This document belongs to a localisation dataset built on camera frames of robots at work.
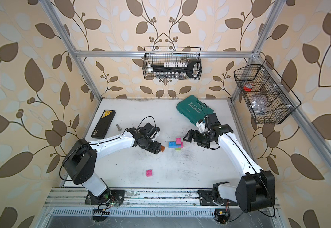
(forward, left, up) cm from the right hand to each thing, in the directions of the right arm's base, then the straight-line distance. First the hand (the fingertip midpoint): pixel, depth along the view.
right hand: (191, 141), depth 81 cm
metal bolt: (+18, +49, -12) cm, 53 cm away
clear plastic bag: (+8, -34, +21) cm, 40 cm away
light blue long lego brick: (+3, +10, -9) cm, 14 cm away
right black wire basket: (+12, -40, +21) cm, 46 cm away
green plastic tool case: (+31, -7, -9) cm, 34 cm away
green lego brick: (+1, +7, -12) cm, 14 cm away
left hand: (+1, +21, -7) cm, 23 cm away
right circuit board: (-34, -13, -17) cm, 40 cm away
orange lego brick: (+2, +17, -12) cm, 21 cm away
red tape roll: (+23, -34, +19) cm, 45 cm away
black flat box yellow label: (+23, +61, -11) cm, 66 cm away
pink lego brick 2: (+2, +5, -9) cm, 10 cm away
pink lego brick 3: (-13, +25, -13) cm, 31 cm away
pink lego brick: (+2, +7, -3) cm, 8 cm away
